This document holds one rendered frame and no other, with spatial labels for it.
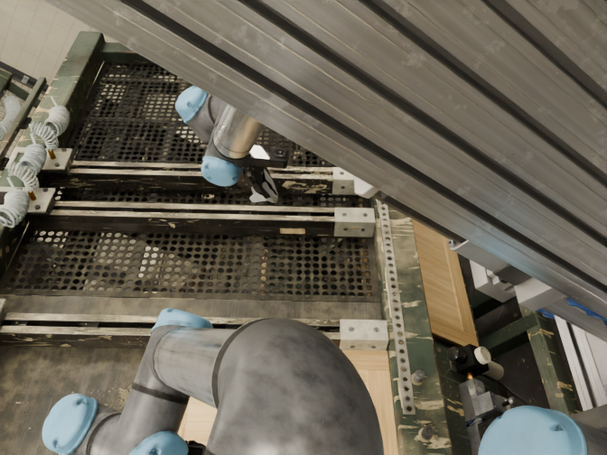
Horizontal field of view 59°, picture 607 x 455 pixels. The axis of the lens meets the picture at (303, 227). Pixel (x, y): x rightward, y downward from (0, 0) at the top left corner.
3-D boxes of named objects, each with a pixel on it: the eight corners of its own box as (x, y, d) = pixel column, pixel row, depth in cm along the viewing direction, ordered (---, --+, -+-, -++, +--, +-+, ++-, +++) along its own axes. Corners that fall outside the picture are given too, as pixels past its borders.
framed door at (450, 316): (476, 356, 199) (480, 353, 197) (363, 307, 175) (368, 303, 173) (437, 186, 258) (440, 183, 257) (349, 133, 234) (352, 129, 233)
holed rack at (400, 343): (415, 414, 128) (415, 413, 127) (403, 414, 128) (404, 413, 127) (366, 49, 237) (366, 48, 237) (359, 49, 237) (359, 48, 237)
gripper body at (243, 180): (238, 174, 135) (210, 142, 127) (267, 164, 132) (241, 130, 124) (234, 197, 130) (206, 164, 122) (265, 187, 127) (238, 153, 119)
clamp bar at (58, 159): (368, 199, 182) (378, 144, 164) (16, 190, 180) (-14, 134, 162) (366, 179, 189) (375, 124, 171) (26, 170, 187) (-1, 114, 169)
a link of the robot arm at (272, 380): (303, 276, 31) (142, 301, 74) (244, 476, 28) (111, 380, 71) (452, 338, 35) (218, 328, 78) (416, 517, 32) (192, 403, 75)
